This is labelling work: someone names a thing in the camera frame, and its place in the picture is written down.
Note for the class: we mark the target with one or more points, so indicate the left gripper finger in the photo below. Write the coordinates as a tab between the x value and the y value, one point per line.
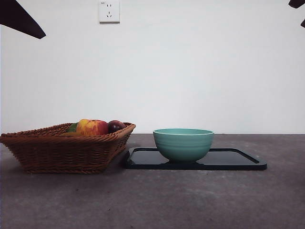
19	20

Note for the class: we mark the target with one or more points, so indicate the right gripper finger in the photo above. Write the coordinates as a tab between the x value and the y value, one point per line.
298	3
303	23

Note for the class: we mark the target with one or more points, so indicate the brownish orange round fruit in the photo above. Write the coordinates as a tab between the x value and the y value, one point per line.
70	134

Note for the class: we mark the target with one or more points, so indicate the teal ribbed bowl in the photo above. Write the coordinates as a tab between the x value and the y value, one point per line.
183	146

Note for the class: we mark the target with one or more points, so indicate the green avocado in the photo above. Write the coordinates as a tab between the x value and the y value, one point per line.
72	127

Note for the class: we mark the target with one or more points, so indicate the red yellow apple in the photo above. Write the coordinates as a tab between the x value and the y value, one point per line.
93	127

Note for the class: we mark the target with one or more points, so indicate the brown wicker basket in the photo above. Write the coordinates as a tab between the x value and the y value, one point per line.
59	155

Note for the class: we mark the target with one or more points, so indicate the dark red plum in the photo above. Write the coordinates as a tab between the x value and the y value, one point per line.
115	126

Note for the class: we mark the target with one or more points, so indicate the black rectangular tray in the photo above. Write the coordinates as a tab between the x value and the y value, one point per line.
226	164

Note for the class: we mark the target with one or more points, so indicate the white wall socket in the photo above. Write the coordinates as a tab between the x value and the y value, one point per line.
109	12

